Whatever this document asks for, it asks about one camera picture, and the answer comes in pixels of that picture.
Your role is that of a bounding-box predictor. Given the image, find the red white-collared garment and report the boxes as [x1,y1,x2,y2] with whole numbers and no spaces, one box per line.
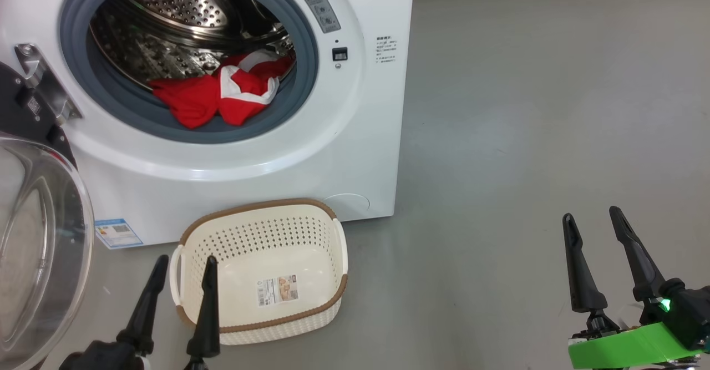
[149,73,221,130]

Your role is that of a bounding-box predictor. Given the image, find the black glass washing machine door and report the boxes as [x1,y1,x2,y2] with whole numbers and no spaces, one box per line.
[0,62,95,370]

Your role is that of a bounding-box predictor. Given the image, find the printed product label sticker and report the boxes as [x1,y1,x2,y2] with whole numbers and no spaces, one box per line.
[256,275,299,306]

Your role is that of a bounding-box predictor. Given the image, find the printed text instruction sticker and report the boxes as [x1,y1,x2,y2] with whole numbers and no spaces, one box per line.
[375,34,399,64]

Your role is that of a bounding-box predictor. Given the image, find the red white-striped garment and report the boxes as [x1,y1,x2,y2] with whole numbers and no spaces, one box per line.
[214,50,295,126]

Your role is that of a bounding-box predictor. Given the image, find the blue energy label sticker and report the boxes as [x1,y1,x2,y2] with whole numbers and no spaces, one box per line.
[94,218,144,249]

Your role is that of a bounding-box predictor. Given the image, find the white front-load washing machine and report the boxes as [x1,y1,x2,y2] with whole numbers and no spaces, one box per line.
[0,0,415,247]

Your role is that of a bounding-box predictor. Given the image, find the cream perforated laundry basket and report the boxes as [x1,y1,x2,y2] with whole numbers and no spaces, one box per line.
[170,198,349,346]

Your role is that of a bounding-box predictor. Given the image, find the grey warning label plate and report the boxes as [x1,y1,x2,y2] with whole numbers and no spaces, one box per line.
[295,0,342,33]

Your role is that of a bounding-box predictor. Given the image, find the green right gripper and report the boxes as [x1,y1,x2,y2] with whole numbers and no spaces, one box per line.
[562,206,702,369]

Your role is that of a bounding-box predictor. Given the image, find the round white filter access cover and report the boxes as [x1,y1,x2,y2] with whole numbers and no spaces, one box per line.
[323,193,371,218]

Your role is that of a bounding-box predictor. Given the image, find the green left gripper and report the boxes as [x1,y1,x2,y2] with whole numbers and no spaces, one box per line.
[116,255,221,370]

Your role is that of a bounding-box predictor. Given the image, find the stainless steel washing machine drum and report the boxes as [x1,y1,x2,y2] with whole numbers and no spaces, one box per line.
[89,0,295,90]

